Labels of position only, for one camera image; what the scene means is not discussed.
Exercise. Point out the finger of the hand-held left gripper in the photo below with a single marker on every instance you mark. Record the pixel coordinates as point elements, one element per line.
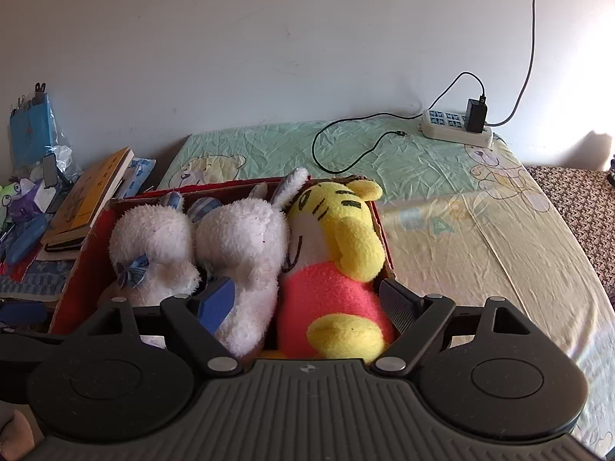
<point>24,314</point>

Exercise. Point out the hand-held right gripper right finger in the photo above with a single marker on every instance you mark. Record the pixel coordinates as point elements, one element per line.
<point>399,305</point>

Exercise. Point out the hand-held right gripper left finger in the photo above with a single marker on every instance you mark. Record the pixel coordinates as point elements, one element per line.
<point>216,305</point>

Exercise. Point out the red cardboard box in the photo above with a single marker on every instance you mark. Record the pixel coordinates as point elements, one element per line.
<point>81,278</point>

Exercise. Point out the white rabbit plush toy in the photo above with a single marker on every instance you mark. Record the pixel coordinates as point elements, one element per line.
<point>240,240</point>

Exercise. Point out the yellow tiger plush toy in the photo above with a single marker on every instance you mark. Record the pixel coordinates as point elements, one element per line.
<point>331,288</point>

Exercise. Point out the white plush with blue bow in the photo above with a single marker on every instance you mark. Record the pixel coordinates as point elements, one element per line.
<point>149,235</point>

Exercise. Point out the blue patterned cloth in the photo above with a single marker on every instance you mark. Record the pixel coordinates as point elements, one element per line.
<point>38,281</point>

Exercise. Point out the blue pencil case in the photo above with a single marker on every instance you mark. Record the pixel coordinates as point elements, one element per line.
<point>24,240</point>

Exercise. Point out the black notebook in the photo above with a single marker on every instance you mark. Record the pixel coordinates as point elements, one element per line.
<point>62,245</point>

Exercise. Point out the pale green cartoon bed sheet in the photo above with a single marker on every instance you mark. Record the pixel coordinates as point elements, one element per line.
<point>456,230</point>

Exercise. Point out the purple toy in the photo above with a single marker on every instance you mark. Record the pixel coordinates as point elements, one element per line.
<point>24,209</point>

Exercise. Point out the green frog toy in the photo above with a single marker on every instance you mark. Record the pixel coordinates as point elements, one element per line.
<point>7,197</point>

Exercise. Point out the yellow book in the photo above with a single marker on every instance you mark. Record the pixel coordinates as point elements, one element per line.
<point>86,192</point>

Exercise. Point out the small black device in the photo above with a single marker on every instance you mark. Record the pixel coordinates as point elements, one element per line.
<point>49,170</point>

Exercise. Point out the blue patterned plastic sleeve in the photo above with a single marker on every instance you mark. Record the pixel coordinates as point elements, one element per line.
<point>144,168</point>

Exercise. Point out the white power strip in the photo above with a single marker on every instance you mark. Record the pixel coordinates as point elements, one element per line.
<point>442,127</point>

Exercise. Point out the blue notebook in plastic bag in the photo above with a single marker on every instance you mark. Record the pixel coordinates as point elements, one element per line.
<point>29,129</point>

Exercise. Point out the black charger adapter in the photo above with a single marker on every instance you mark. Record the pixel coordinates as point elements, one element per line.
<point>475,115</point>

